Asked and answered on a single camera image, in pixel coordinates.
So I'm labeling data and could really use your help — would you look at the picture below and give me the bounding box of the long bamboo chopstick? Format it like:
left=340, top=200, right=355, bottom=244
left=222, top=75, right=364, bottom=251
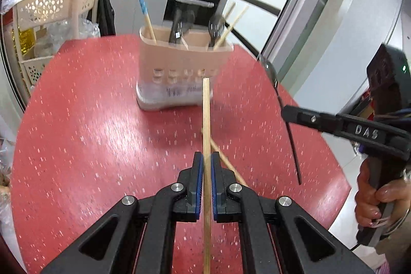
left=203, top=78, right=212, bottom=274

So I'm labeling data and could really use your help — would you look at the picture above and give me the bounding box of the black-handled smoky spoon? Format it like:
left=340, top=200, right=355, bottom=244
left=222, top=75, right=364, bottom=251
left=208, top=14, right=225, bottom=48

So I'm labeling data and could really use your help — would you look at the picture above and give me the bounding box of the pink utensil holder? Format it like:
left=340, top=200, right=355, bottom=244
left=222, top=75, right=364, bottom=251
left=136, top=26, right=234, bottom=111

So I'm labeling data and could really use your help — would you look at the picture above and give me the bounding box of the dark-handled clear spoon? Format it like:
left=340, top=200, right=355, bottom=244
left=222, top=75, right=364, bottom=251
left=180, top=10, right=196, bottom=36

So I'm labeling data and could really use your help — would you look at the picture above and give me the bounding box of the grey-handled clear spoon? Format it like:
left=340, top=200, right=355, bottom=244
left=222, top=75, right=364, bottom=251
left=169, top=8, right=182, bottom=44

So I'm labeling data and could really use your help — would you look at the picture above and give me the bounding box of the person's right hand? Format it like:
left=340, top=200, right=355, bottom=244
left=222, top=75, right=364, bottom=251
left=354, top=158, right=410, bottom=228

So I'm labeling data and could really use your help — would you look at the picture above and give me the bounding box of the smoky spoon under chopsticks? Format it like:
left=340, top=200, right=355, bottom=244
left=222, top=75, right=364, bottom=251
left=257, top=53, right=302, bottom=186

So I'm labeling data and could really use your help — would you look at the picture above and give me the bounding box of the black built-in oven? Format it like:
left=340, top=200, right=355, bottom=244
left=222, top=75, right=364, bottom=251
left=163, top=0, right=221, bottom=26

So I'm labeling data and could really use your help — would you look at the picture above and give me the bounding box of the blue dotted wooden chopstick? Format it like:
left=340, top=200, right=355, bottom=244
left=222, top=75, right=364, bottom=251
left=139, top=0, right=157, bottom=44

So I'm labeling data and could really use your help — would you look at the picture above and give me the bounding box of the black garment hanging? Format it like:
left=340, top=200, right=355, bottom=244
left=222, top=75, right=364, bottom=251
left=96, top=0, right=116, bottom=37

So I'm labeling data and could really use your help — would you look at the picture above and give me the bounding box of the beige plastic storage cart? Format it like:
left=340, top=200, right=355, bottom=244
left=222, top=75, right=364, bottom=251
left=12, top=0, right=104, bottom=95

